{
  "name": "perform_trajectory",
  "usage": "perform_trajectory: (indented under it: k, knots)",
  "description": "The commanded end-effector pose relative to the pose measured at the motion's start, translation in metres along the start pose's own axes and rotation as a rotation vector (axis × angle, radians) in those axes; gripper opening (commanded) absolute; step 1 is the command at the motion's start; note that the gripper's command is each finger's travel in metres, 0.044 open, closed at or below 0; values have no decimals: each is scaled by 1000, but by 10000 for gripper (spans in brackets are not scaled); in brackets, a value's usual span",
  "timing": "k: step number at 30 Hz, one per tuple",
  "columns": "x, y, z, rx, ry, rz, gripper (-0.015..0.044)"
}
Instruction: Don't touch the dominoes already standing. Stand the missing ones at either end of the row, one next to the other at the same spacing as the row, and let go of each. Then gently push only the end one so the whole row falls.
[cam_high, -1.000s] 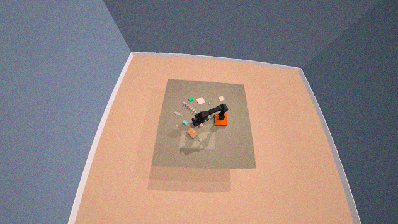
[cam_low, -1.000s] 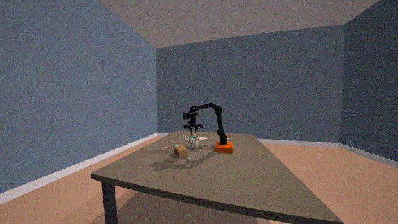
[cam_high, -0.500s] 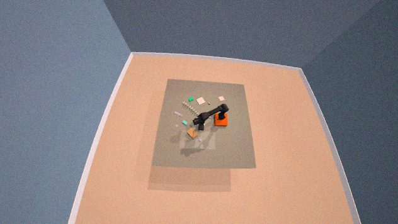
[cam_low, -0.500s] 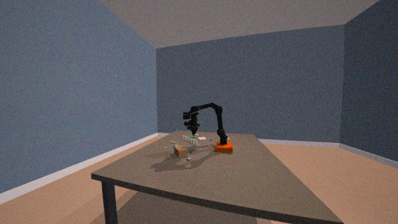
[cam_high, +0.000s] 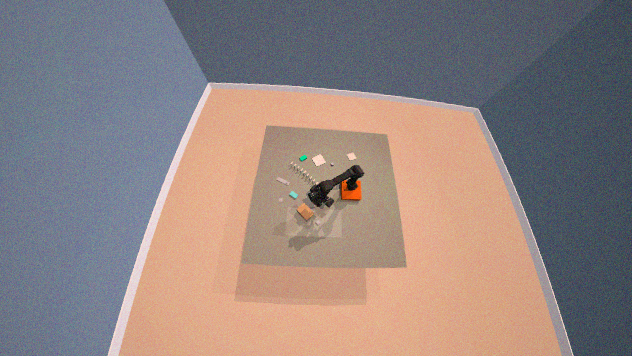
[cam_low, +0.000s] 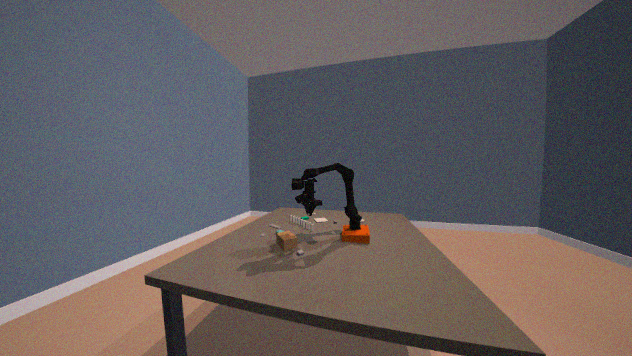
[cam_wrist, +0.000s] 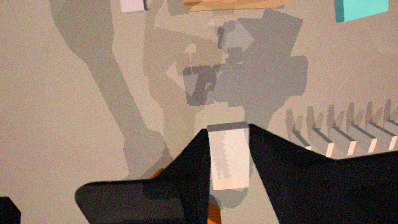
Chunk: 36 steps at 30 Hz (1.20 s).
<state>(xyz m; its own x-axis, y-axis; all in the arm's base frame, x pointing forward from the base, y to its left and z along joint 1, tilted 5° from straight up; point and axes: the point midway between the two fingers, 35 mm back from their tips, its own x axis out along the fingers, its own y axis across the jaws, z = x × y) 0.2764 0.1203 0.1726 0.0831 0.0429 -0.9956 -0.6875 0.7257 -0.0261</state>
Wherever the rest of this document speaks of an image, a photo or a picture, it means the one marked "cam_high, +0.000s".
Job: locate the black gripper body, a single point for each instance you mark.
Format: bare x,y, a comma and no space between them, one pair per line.
325,198

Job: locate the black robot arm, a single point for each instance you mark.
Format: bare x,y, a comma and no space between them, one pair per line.
324,187

